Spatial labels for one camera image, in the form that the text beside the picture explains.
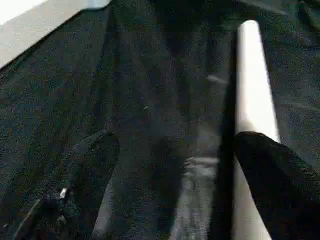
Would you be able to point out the white plastic table leg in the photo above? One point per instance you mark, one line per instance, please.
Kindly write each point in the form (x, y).
(252, 75)

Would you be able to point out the white plastic table top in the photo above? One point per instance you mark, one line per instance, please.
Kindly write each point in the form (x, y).
(30, 27)

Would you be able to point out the black shiny mat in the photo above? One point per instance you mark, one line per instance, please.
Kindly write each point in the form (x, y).
(150, 100)

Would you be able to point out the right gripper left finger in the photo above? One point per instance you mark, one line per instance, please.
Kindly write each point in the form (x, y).
(75, 187)

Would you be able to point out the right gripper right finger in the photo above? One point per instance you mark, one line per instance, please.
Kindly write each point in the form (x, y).
(282, 190)

